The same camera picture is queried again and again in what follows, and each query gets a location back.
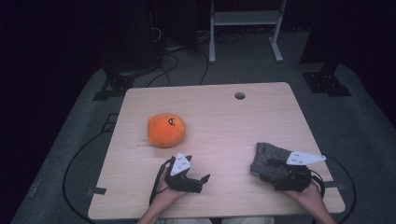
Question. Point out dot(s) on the person's left hand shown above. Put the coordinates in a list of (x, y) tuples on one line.
[(169, 193)]

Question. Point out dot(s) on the orange plush toy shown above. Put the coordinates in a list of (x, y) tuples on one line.
[(166, 130)]

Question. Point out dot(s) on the grey knitted cloth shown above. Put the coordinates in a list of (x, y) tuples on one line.
[(267, 158)]

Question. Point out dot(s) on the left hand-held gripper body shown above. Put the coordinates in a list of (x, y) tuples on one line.
[(180, 168)]

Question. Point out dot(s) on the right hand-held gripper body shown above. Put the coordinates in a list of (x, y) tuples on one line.
[(295, 177)]

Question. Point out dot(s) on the black stand base plate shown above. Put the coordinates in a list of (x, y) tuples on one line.
[(113, 87), (325, 82)]

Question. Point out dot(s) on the person's right hand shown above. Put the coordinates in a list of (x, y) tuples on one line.
[(306, 197)]

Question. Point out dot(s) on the grey tape strip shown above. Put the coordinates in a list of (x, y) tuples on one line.
[(334, 184), (97, 191)]

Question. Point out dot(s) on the white metal stand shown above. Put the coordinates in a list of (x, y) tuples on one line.
[(246, 18)]

